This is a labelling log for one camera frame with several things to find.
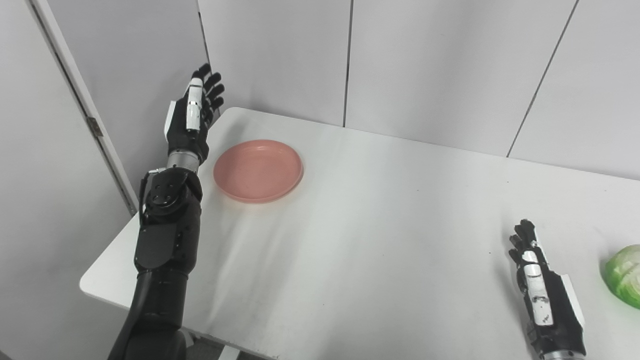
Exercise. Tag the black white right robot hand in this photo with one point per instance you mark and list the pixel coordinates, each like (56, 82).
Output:
(550, 305)

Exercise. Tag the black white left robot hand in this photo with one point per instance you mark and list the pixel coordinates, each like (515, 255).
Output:
(186, 130)

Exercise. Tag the green white cabbage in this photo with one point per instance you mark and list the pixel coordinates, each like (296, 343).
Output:
(625, 277)

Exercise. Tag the pink round plate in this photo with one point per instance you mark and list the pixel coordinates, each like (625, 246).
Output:
(257, 171)

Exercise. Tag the metal door hinge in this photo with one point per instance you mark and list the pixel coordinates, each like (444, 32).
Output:
(94, 127)

